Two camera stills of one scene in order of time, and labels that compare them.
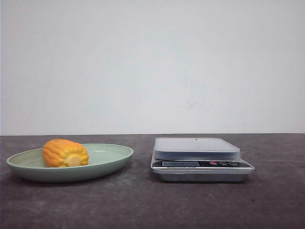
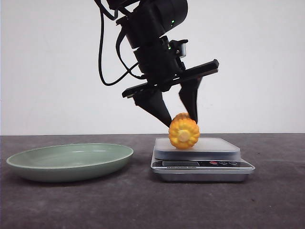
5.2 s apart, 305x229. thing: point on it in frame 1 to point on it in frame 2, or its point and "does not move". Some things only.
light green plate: x=63 y=161 does not move
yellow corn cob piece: x=58 y=152 to x=183 y=131
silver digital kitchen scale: x=198 y=160 does not move
